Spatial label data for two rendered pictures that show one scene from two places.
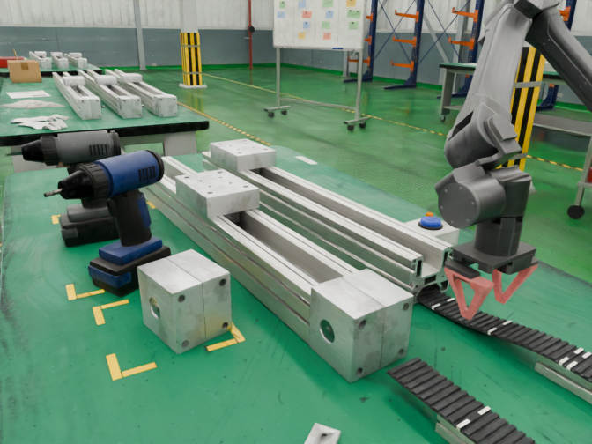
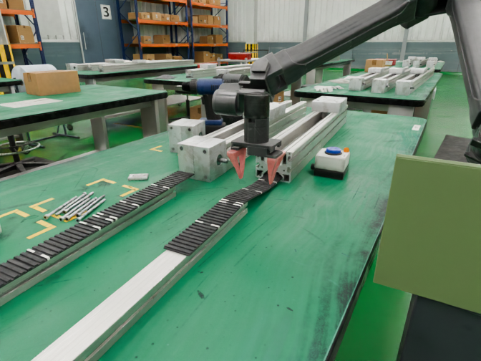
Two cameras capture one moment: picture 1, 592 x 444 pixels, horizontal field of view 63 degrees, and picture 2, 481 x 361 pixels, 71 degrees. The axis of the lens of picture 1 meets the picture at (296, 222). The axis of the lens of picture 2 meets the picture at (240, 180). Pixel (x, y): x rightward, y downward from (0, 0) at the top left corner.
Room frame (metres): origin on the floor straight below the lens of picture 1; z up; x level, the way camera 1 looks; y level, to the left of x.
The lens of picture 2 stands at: (0.20, -0.90, 1.12)
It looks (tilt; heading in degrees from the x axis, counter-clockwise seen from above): 22 degrees down; 60
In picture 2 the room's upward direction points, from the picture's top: straight up
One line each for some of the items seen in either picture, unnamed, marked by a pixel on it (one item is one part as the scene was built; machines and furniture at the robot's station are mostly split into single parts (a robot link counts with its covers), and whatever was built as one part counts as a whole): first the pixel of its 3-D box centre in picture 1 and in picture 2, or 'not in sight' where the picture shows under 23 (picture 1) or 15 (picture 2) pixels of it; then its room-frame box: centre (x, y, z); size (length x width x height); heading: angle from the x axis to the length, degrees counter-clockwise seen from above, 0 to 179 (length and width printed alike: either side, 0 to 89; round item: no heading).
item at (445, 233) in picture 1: (425, 240); (328, 162); (0.86, -0.25, 0.81); 0.10 x 0.08 x 0.06; 124
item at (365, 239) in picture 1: (294, 203); (313, 132); (1.02, 0.00, 0.82); 0.80 x 0.10 x 0.09; 34
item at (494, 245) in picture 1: (497, 235); (256, 132); (0.60, -0.27, 0.93); 0.10 x 0.07 x 0.07; 124
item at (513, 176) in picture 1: (501, 193); (254, 104); (0.60, -0.27, 0.99); 0.07 x 0.06 x 0.07; 125
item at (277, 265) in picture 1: (217, 220); (264, 126); (0.91, 0.16, 0.82); 0.80 x 0.10 x 0.09; 34
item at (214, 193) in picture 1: (216, 197); (265, 114); (0.91, 0.16, 0.87); 0.16 x 0.11 x 0.07; 34
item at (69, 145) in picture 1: (71, 188); (227, 99); (0.90, 0.45, 0.89); 0.20 x 0.08 x 0.22; 118
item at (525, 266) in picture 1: (499, 277); (265, 163); (0.61, -0.30, 0.86); 0.07 x 0.07 x 0.09; 34
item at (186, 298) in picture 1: (192, 295); (190, 136); (0.61, 0.15, 0.83); 0.11 x 0.10 x 0.10; 133
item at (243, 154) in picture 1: (242, 159); (329, 107); (1.23, 0.14, 0.87); 0.16 x 0.11 x 0.07; 34
